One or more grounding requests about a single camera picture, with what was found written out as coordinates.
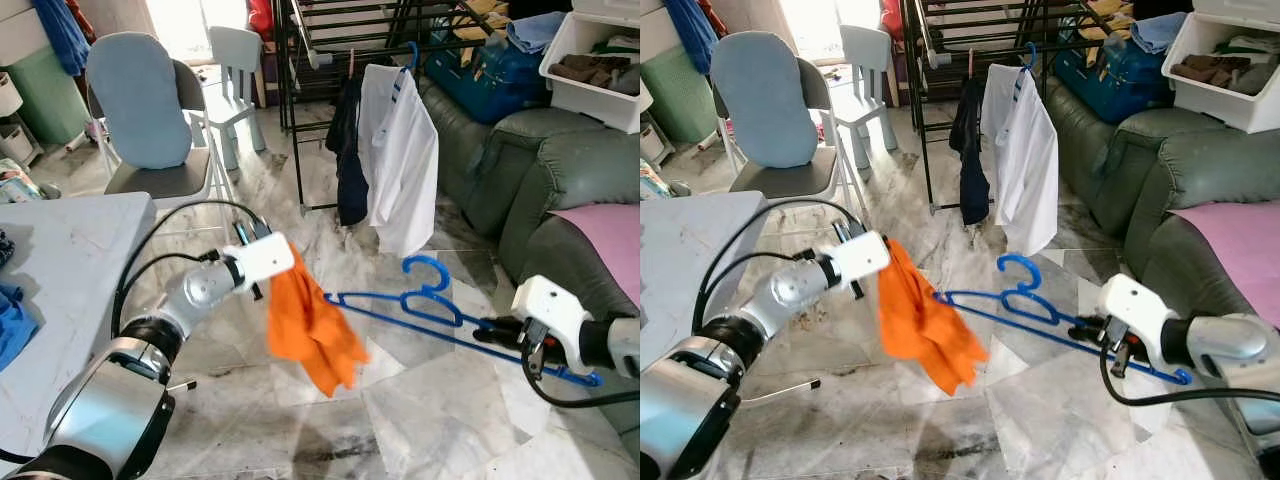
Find pink sheet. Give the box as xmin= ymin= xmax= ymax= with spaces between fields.
xmin=547 ymin=203 xmax=641 ymax=337
xmin=1170 ymin=200 xmax=1280 ymax=331

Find blue hanging garment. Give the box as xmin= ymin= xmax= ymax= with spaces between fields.
xmin=665 ymin=0 xmax=721 ymax=76
xmin=30 ymin=0 xmax=94 ymax=79

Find white green tissue pack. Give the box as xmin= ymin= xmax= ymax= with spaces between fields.
xmin=640 ymin=160 xmax=691 ymax=199
xmin=0 ymin=168 xmax=63 ymax=204

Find orange shirt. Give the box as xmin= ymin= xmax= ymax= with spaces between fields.
xmin=265 ymin=240 xmax=372 ymax=399
xmin=877 ymin=238 xmax=989 ymax=396

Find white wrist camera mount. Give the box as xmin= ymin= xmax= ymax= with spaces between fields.
xmin=238 ymin=232 xmax=298 ymax=292
xmin=1099 ymin=272 xmax=1181 ymax=365
xmin=828 ymin=230 xmax=892 ymax=291
xmin=511 ymin=274 xmax=592 ymax=367

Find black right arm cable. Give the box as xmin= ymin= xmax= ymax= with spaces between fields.
xmin=518 ymin=340 xmax=641 ymax=411
xmin=1100 ymin=340 xmax=1280 ymax=409

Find blue storage box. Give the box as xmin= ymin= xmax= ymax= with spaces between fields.
xmin=1052 ymin=40 xmax=1176 ymax=126
xmin=425 ymin=35 xmax=553 ymax=127

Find light blue chair cushion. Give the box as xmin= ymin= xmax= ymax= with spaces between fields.
xmin=711 ymin=32 xmax=819 ymax=169
xmin=85 ymin=32 xmax=194 ymax=171

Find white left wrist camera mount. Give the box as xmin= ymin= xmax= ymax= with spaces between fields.
xmin=238 ymin=232 xmax=298 ymax=292
xmin=828 ymin=230 xmax=892 ymax=291

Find black clothes drying rack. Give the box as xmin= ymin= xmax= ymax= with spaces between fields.
xmin=272 ymin=0 xmax=561 ymax=213
xmin=900 ymin=0 xmax=1181 ymax=213

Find grey folding chair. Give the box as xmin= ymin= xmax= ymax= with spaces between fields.
xmin=710 ymin=32 xmax=871 ymax=216
xmin=85 ymin=32 xmax=239 ymax=216

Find blue cloth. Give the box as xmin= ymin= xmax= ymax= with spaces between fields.
xmin=0 ymin=285 xmax=39 ymax=373

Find white plastic bin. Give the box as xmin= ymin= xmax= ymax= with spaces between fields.
xmin=538 ymin=10 xmax=641 ymax=136
xmin=1160 ymin=10 xmax=1280 ymax=136

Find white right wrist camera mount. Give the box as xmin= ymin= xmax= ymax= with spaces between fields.
xmin=1099 ymin=272 xmax=1181 ymax=365
xmin=511 ymin=274 xmax=592 ymax=367

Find light blue towel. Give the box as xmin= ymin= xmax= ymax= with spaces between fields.
xmin=505 ymin=10 xmax=573 ymax=56
xmin=1132 ymin=10 xmax=1191 ymax=56

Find navy garment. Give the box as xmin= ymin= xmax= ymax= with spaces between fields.
xmin=325 ymin=75 xmax=372 ymax=229
xmin=950 ymin=75 xmax=993 ymax=227

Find white shirt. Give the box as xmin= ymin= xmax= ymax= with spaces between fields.
xmin=980 ymin=62 xmax=1061 ymax=257
xmin=357 ymin=62 xmax=442 ymax=259

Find green sofa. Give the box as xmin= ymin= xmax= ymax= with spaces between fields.
xmin=420 ymin=75 xmax=641 ymax=441
xmin=1040 ymin=75 xmax=1280 ymax=331

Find brown clothes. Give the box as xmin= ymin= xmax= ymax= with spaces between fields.
xmin=1172 ymin=50 xmax=1276 ymax=96
xmin=550 ymin=52 xmax=639 ymax=96

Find white child chair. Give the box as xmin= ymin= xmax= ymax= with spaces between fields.
xmin=835 ymin=25 xmax=898 ymax=151
xmin=205 ymin=25 xmax=269 ymax=173

